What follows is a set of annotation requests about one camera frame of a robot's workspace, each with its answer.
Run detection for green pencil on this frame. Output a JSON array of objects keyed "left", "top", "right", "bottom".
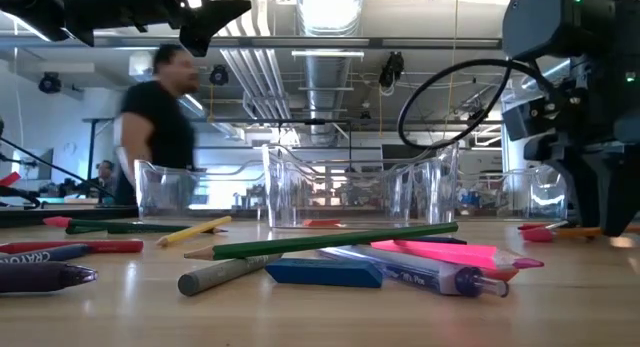
[{"left": 183, "top": 221, "right": 460, "bottom": 262}]

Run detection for clear blue ballpoint pen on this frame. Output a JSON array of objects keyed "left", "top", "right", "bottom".
[{"left": 319, "top": 245, "right": 510, "bottom": 299}]

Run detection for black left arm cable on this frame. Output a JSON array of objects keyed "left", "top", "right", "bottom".
[{"left": 0, "top": 135, "right": 115, "bottom": 204}]

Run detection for person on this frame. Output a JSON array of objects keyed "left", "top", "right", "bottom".
[
  {"left": 85, "top": 159, "right": 117, "bottom": 201},
  {"left": 113, "top": 43, "right": 201, "bottom": 207}
]

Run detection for dark wall screen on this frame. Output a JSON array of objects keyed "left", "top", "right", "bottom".
[{"left": 381, "top": 144, "right": 432, "bottom": 171}]

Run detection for white pillar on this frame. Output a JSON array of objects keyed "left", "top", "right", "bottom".
[{"left": 501, "top": 136, "right": 549, "bottom": 211}]

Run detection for red crayon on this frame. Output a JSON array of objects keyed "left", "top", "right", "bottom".
[{"left": 0, "top": 239, "right": 145, "bottom": 255}]

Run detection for green crayon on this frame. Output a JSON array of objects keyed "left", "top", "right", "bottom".
[{"left": 64, "top": 223, "right": 191, "bottom": 236}]

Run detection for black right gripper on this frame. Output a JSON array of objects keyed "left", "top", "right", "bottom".
[{"left": 522, "top": 61, "right": 640, "bottom": 237}]

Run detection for black horizontal bar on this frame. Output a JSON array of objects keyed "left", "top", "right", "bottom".
[{"left": 82, "top": 117, "right": 506, "bottom": 129}]

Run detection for violet blue crayon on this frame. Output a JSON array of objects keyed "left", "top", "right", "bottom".
[{"left": 0, "top": 243, "right": 94, "bottom": 266}]

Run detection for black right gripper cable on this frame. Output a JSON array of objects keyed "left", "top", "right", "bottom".
[{"left": 397, "top": 58, "right": 556, "bottom": 151}]

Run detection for orange pencil pink eraser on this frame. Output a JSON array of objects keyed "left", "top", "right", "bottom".
[{"left": 521, "top": 225, "right": 640, "bottom": 244}]

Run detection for white ceiling conduit pipes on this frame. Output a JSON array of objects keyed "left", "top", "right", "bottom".
[{"left": 202, "top": 16, "right": 292, "bottom": 121}]

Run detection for purple pen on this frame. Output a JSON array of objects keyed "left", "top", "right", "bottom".
[{"left": 0, "top": 261, "right": 100, "bottom": 295}]

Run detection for grey overhead frame bar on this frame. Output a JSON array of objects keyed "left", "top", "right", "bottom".
[{"left": 0, "top": 35, "right": 506, "bottom": 52}]

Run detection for black aluminium frame rail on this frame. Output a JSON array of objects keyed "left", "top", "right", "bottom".
[{"left": 0, "top": 205, "right": 136, "bottom": 229}]

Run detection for large clear plastic bin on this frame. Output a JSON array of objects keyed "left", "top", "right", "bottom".
[{"left": 260, "top": 139, "right": 460, "bottom": 232}]

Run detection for computer monitor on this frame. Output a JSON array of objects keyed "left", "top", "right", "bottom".
[{"left": 10, "top": 147, "right": 54, "bottom": 181}]

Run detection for blue eraser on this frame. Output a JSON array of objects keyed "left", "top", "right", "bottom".
[{"left": 264, "top": 257, "right": 385, "bottom": 290}]

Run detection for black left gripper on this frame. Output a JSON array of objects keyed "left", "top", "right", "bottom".
[{"left": 62, "top": 0, "right": 253, "bottom": 58}]

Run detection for black gantry frame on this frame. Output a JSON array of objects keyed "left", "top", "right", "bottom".
[{"left": 82, "top": 116, "right": 124, "bottom": 198}]

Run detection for yellow pencil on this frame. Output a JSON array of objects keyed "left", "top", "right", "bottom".
[{"left": 155, "top": 215, "right": 233, "bottom": 248}]

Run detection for pink highlighter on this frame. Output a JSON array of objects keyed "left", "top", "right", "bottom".
[{"left": 370, "top": 239, "right": 545, "bottom": 272}]

